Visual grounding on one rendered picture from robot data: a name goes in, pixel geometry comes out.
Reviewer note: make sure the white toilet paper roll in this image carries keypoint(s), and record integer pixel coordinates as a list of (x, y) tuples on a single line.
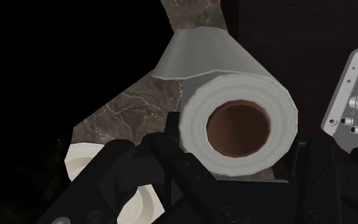
[(197, 124)]

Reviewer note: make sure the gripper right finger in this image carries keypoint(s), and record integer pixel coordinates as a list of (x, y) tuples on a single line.
[(319, 180)]

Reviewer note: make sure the cream white paper roll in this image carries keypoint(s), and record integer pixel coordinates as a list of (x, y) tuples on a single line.
[(79, 158)]

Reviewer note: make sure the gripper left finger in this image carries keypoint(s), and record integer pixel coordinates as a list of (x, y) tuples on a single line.
[(126, 173)]

